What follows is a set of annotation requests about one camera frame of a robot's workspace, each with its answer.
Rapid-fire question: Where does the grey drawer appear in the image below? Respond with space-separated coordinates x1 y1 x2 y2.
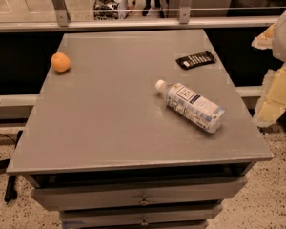
31 176 247 211
60 204 222 229

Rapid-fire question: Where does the orange fruit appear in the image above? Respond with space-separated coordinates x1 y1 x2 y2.
51 52 71 73

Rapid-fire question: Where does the lower grey drawer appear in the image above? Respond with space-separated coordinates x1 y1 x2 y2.
60 204 222 229

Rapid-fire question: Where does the metal drawer knob upper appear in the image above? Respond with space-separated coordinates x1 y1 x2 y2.
139 197 150 206

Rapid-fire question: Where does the black cable on floor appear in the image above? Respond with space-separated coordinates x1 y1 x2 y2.
0 125 17 145

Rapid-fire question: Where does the blue label plastic water bottle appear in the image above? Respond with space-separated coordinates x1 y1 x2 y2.
155 79 225 134

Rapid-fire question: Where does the black white background robot base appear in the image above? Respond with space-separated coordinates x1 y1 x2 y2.
93 0 129 20

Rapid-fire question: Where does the upper grey drawer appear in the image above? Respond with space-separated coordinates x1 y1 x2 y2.
31 176 247 211

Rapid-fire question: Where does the black stand leg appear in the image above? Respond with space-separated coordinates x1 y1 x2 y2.
0 131 23 203

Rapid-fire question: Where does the metal window rail frame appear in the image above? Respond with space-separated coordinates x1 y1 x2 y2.
0 0 286 32

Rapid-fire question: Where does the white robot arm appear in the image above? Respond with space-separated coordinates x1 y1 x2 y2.
252 11 286 127

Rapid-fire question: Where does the metal drawer knob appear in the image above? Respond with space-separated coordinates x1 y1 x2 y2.
139 197 150 206
140 219 149 227

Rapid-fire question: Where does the black snack bar wrapper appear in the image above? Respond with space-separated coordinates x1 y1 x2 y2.
176 51 216 70

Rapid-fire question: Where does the metal drawer knob lower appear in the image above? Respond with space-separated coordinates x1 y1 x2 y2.
140 219 149 227

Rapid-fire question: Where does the grey drawer cabinet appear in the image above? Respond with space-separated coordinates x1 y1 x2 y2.
6 28 275 229

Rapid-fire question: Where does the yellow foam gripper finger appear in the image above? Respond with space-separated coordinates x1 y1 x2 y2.
254 63 286 127
251 23 276 50

